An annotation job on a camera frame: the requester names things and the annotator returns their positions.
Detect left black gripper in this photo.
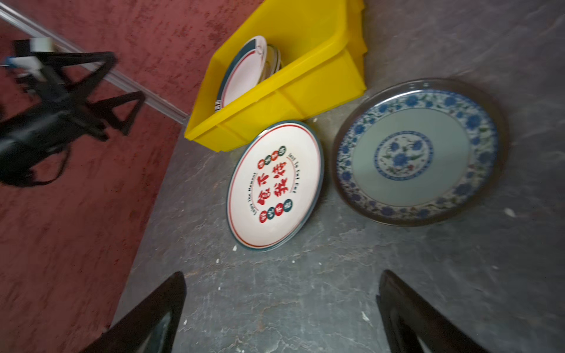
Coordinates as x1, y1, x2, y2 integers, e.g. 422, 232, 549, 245
1, 51, 146, 188

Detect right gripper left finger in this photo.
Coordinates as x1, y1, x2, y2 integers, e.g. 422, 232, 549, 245
83, 272, 187, 352

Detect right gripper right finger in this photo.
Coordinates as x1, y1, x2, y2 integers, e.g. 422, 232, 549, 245
376, 269, 486, 352

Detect large white plate green rim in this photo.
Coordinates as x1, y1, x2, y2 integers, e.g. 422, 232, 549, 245
214, 35, 267, 113

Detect small teal patterned plate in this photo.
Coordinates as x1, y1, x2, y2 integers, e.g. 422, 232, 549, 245
330, 78, 510, 227

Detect cream plate dark brush mark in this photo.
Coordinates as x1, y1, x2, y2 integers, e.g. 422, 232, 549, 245
260, 44, 282, 82

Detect white plate red characters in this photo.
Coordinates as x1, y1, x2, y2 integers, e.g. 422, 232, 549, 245
226, 121, 325, 252

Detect yellow plastic bin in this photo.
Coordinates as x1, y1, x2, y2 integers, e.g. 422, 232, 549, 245
184, 1, 367, 151

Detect left aluminium corner post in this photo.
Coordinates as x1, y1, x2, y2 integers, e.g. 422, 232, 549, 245
0, 1, 191, 126

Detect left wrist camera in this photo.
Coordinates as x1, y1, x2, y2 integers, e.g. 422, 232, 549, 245
1, 37, 55, 82

